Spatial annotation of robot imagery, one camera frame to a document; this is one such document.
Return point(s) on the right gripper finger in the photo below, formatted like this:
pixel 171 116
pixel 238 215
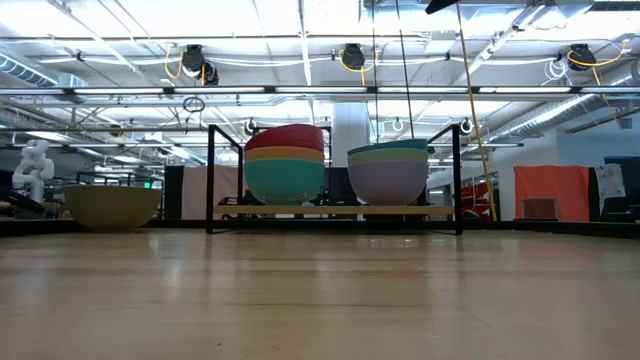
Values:
pixel 442 5

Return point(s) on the blue bowl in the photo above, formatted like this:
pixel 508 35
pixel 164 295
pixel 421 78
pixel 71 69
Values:
pixel 395 145

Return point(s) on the pale green bowl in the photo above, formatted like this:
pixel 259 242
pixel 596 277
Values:
pixel 390 156

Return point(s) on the lilac bowl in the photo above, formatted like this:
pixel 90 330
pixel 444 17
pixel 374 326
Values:
pixel 387 182

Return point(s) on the red bowl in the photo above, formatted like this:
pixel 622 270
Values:
pixel 285 137

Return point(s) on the orange bowl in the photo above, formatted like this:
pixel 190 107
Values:
pixel 285 154

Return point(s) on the turquoise bowl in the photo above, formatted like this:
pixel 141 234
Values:
pixel 285 181

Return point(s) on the yellow bowl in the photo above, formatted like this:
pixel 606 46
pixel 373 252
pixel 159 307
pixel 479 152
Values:
pixel 112 207

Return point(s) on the white building column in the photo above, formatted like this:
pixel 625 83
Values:
pixel 350 125

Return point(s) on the orange fabric panel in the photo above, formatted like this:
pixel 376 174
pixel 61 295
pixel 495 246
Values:
pixel 550 182

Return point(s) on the brown cardboard box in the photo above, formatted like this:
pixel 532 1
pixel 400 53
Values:
pixel 540 209

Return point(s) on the long ceiling light bar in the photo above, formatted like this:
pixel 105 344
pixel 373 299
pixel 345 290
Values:
pixel 220 90

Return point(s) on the white patterned fabric panel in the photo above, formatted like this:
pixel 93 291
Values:
pixel 603 182

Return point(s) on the pale pink fabric panel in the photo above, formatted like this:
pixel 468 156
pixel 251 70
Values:
pixel 200 192

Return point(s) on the white robot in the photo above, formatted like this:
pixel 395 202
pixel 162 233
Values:
pixel 34 170

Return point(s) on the black rig frame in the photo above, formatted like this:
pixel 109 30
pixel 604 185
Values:
pixel 600 228

